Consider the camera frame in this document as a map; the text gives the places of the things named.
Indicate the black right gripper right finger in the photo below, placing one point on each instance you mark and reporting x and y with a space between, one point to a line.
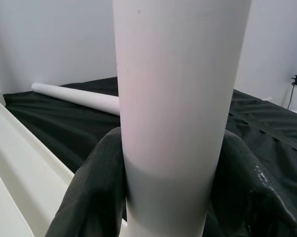
257 197

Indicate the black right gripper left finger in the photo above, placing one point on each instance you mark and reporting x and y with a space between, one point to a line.
91 187

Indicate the white plastic children table top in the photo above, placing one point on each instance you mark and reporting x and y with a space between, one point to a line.
19 160

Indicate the black table cloth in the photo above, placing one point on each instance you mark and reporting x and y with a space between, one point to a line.
64 123

